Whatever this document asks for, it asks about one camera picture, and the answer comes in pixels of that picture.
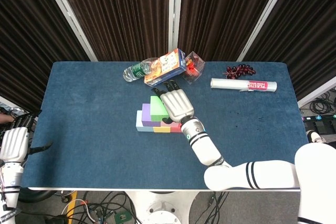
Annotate green cube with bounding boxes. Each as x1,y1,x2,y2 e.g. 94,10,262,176
150,95,170,122

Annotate black hose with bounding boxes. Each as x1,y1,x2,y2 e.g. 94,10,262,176
19,188,55,204

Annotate red cube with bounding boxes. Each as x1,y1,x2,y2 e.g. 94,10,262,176
170,121,183,133

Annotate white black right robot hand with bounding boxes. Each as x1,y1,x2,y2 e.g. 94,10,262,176
151,79,195,125

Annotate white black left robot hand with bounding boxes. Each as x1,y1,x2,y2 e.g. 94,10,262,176
0,110,53,164

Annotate light blue cube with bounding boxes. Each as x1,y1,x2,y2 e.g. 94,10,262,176
135,110,155,133

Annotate green connector box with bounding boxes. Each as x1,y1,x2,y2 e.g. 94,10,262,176
114,211,132,223

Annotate clear box with red toy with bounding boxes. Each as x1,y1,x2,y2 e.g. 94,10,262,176
181,50,206,85

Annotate tangled floor cables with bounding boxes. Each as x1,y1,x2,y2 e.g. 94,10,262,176
60,191,137,224

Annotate blue orange carton box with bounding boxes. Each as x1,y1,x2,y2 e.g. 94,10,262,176
143,48,186,87

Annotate purple cube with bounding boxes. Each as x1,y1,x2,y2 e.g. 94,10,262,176
141,103,161,127

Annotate black power strip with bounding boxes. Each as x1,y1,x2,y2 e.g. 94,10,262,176
301,115,336,125

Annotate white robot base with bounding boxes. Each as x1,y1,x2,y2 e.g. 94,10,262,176
125,190,200,224

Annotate dark red grape bunch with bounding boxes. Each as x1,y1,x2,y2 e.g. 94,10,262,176
223,63,257,80

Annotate white sneaker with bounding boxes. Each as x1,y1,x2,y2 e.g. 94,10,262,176
306,130,325,145

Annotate white plastic wrap roll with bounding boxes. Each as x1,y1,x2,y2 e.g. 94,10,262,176
210,78,278,93

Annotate dark brown curtain partition panel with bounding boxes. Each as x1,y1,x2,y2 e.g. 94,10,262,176
173,0,289,62
39,0,175,62
0,0,98,116
236,0,336,108

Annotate blue table mat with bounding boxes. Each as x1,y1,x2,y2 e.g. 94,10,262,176
19,61,321,190

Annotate black coiled cable bundle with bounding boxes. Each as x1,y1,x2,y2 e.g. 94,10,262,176
309,91,336,116

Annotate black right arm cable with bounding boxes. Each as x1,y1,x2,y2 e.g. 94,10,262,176
204,189,220,224

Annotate clear green-label water bottle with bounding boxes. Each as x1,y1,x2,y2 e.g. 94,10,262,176
122,57,158,83

